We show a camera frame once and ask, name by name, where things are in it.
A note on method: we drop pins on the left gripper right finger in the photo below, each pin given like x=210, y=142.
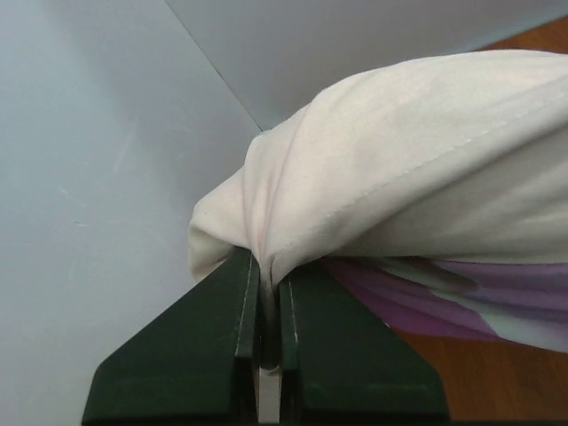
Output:
x=340, y=363

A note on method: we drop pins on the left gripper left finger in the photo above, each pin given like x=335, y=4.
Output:
x=196, y=362

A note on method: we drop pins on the pink pillowcase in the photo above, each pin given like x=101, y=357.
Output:
x=435, y=190

